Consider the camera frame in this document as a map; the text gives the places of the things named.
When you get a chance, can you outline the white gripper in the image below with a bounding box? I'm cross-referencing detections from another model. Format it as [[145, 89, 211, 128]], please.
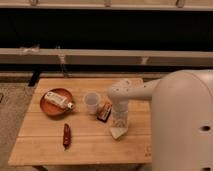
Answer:
[[111, 103, 128, 129]]

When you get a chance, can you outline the dark snack bar wrapper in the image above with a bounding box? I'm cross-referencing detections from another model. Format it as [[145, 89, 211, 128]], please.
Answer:
[[97, 102, 112, 122]]

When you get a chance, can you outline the white sponge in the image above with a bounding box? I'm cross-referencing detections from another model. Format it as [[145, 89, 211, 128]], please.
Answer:
[[110, 127, 128, 140]]

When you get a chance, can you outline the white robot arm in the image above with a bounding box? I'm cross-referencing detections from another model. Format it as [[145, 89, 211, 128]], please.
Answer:
[[107, 70, 213, 171]]

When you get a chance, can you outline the translucent plastic cup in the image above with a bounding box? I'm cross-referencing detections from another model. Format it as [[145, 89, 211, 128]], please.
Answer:
[[83, 92, 101, 114]]

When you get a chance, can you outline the wooden table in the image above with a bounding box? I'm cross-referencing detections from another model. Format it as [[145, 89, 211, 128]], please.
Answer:
[[8, 78, 151, 166]]

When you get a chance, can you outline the red pocket knife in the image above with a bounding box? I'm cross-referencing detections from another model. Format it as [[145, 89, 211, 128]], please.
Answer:
[[63, 123, 71, 149]]

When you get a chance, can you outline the white tube on plate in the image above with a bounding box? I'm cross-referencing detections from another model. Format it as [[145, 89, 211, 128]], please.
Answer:
[[44, 91, 74, 109]]

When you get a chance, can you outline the orange round plate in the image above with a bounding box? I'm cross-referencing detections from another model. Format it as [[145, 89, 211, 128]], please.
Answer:
[[40, 88, 74, 116]]

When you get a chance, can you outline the long grey bench rail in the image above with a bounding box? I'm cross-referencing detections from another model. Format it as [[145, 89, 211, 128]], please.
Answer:
[[0, 48, 213, 67]]

